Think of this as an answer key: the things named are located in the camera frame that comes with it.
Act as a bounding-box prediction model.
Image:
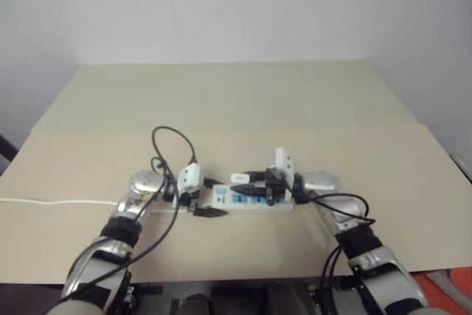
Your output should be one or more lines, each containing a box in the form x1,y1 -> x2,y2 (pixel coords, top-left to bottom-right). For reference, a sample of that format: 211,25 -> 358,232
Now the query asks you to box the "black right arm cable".
280,173 -> 378,315

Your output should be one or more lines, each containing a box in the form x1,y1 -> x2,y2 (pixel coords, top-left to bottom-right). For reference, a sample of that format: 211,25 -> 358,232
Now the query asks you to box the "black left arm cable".
72,125 -> 200,294

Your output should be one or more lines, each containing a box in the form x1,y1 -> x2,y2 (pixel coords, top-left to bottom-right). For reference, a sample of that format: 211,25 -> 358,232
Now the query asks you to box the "tan cardboard sheet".
0,124 -> 472,287

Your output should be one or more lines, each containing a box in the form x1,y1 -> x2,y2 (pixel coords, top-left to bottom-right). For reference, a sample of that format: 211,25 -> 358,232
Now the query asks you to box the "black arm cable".
72,125 -> 200,294
280,173 -> 378,315

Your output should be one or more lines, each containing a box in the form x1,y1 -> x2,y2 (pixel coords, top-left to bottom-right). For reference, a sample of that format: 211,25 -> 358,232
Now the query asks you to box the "orange and grey object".
412,267 -> 472,315

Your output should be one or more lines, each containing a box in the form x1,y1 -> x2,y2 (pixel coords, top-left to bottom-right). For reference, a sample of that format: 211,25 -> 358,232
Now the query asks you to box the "white power strip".
205,181 -> 295,215

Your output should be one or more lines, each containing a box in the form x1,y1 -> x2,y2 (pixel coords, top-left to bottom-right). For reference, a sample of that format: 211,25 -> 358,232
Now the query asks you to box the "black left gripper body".
182,184 -> 203,213

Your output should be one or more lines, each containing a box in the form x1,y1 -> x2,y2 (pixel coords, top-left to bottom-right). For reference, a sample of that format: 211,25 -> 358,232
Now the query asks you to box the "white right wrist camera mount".
271,147 -> 295,179

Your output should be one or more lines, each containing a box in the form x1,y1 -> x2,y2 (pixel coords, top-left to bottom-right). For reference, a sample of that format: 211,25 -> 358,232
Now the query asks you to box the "white power strip cord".
0,196 -> 192,216

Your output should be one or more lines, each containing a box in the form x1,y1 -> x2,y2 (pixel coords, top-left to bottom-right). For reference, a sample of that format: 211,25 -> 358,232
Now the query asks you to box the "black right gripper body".
264,167 -> 288,208

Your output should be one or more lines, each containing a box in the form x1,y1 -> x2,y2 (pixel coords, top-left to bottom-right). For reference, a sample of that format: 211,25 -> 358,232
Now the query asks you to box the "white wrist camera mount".
177,162 -> 204,195
271,147 -> 295,179

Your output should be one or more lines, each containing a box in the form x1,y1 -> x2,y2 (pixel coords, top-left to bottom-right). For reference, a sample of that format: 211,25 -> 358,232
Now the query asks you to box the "dark slanted object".
0,132 -> 20,169

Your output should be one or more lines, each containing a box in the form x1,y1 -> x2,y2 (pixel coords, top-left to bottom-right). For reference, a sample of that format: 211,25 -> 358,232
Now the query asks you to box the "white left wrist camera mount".
177,162 -> 204,195

